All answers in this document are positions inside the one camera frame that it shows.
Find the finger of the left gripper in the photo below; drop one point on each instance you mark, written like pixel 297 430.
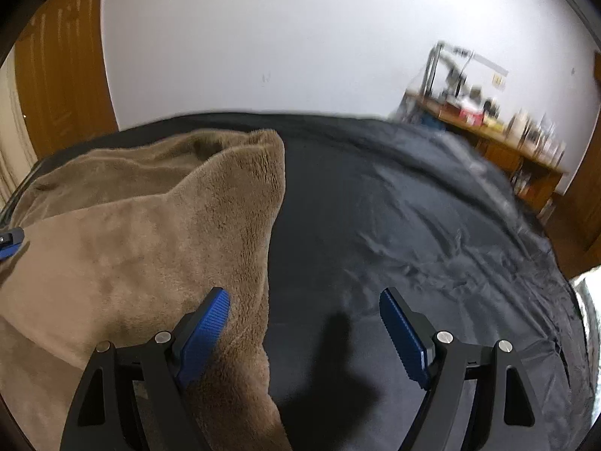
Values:
pixel 10 242

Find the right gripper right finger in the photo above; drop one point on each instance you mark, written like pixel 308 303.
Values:
pixel 505 413

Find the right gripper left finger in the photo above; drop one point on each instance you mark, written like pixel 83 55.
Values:
pixel 130 398

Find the brown fleece garment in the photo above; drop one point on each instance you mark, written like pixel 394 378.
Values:
pixel 121 244

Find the wooden door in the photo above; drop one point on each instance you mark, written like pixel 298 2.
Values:
pixel 61 77

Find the black bed sheet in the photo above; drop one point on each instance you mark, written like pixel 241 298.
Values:
pixel 371 204

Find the cluttered wooden desk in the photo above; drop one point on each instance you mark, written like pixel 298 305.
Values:
pixel 534 177

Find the metal frame on desk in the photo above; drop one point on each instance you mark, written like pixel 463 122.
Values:
pixel 456 60

